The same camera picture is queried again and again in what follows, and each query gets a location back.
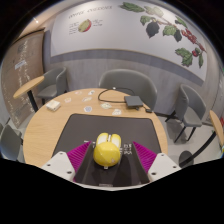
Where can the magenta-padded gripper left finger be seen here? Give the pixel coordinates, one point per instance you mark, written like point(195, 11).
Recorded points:
point(59, 163)

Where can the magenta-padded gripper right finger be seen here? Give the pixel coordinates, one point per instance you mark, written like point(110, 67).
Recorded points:
point(164, 163)

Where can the yellow rabbit-eared computer mouse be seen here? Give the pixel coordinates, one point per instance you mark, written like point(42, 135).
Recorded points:
point(106, 153)

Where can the black rectangular mouse pad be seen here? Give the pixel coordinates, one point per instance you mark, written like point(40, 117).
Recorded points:
point(110, 125)

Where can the grey upholstered chair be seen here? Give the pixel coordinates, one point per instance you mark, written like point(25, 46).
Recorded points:
point(128, 83)
point(10, 141)
point(190, 106)
point(53, 86)

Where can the white tissue pack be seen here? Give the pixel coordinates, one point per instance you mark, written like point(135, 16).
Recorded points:
point(53, 105)

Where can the small paper sticker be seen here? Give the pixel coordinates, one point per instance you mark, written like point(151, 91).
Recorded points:
point(88, 109)
point(67, 100)
point(78, 92)
point(106, 105)
point(116, 112)
point(86, 99)
point(91, 92)

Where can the small black flat box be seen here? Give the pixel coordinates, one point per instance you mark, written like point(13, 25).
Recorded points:
point(133, 101)

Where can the light wood wall panel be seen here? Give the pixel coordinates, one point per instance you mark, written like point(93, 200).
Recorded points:
point(20, 66)

